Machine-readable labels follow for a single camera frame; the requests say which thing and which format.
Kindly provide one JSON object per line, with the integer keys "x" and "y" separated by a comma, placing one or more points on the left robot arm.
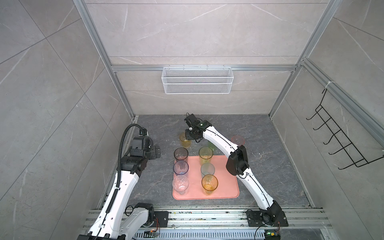
{"x": 109, "y": 224}

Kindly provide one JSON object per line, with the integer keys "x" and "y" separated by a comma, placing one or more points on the amber tall glass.
{"x": 209, "y": 183}

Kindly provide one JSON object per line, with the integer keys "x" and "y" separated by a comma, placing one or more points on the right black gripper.
{"x": 187, "y": 136}

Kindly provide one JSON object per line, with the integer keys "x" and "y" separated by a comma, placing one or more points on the black wire hook rack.
{"x": 340, "y": 137}

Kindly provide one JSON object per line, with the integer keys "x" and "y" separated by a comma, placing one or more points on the blue tall glass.
{"x": 181, "y": 168}

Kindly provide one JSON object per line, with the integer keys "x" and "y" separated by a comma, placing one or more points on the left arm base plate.
{"x": 157, "y": 217}

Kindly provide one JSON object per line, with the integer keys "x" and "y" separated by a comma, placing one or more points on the green short glass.
{"x": 212, "y": 146}

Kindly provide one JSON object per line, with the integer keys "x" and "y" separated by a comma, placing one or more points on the pink short glass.
{"x": 238, "y": 140}

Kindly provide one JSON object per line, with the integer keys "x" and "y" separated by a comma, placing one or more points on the clear short glass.
{"x": 180, "y": 184}

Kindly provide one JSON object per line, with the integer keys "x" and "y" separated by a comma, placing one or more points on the green tall glass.
{"x": 205, "y": 155}

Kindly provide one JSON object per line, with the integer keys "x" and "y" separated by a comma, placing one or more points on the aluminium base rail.
{"x": 229, "y": 223}

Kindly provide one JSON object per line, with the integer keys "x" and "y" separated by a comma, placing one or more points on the teal tall glass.
{"x": 207, "y": 169}

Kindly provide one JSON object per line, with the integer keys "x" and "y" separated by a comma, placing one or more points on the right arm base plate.
{"x": 257, "y": 219}

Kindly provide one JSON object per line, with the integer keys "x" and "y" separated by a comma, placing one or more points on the yellow short glass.
{"x": 184, "y": 142}

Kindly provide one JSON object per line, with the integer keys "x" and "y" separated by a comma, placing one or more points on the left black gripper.
{"x": 154, "y": 151}

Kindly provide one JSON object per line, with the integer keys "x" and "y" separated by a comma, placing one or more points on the white wire mesh basket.
{"x": 197, "y": 80}

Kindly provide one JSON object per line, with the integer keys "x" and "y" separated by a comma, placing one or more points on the pink plastic tray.
{"x": 228, "y": 187}

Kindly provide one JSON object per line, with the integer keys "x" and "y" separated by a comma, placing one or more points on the dark grey tall glass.
{"x": 181, "y": 154}

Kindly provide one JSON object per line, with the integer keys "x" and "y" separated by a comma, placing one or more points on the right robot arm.
{"x": 238, "y": 165}

